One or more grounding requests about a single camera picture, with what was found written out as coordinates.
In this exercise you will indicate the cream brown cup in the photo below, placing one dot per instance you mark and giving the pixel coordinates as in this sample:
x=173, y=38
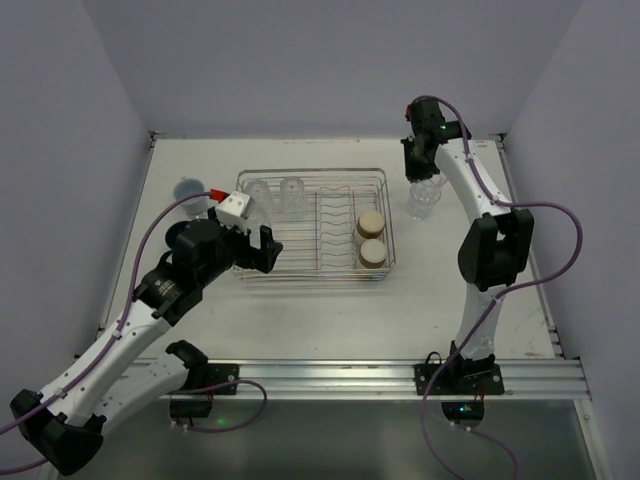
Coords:
x=370, y=225
x=372, y=254

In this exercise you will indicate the clear glass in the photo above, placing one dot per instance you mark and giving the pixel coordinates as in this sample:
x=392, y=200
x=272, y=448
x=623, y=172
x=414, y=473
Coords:
x=258, y=213
x=424, y=195
x=293, y=198
x=260, y=192

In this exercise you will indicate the light blue footed cup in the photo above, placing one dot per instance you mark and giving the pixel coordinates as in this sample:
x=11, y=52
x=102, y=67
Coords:
x=190, y=191

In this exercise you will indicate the wire dish rack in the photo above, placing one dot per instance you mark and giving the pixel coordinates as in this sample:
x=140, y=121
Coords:
x=321, y=246

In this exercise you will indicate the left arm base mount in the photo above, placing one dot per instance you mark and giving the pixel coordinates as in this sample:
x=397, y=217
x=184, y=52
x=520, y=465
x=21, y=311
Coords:
x=201, y=374

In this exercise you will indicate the dark blue ceramic cup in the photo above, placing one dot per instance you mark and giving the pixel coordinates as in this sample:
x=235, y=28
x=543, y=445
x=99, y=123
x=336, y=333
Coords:
x=173, y=232

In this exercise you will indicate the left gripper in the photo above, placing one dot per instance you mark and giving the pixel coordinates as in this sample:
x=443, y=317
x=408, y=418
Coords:
x=248, y=251

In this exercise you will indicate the aluminium mounting rail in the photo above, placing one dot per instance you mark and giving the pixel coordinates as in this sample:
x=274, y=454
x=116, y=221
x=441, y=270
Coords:
x=550, y=379

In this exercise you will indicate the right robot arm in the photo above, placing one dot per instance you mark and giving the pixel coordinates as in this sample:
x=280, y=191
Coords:
x=493, y=253

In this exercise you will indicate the cream brown cup front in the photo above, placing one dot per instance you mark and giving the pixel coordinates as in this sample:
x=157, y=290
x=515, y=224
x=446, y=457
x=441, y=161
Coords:
x=372, y=254

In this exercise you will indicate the cream brown cup rear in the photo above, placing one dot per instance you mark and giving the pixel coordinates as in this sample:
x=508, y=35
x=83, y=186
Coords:
x=370, y=225

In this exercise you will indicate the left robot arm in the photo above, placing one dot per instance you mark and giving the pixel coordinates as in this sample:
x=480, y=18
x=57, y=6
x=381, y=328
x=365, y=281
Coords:
x=66, y=420

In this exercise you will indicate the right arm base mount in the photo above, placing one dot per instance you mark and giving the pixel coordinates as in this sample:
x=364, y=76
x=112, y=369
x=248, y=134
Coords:
x=471, y=381

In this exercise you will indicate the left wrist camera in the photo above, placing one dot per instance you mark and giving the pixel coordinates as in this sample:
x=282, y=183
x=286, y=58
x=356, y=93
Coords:
x=234, y=210

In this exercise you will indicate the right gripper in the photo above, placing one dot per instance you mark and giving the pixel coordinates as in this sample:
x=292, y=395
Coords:
x=416, y=163

